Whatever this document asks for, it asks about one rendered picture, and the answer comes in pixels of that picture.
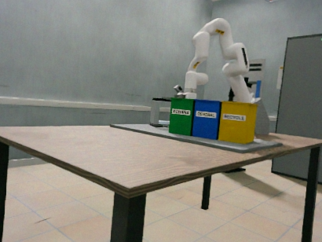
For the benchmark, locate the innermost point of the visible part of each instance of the green open bin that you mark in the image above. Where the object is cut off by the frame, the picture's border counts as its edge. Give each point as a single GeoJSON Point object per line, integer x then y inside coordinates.
{"type": "Point", "coordinates": [181, 116]}

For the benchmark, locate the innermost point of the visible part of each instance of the yellow bin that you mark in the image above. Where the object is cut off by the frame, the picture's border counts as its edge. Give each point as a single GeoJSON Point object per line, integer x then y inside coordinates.
{"type": "Point", "coordinates": [237, 122]}

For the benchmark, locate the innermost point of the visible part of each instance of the blue open-top bin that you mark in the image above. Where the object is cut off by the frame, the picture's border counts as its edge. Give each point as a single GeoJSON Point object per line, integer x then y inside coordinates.
{"type": "Point", "coordinates": [206, 121]}

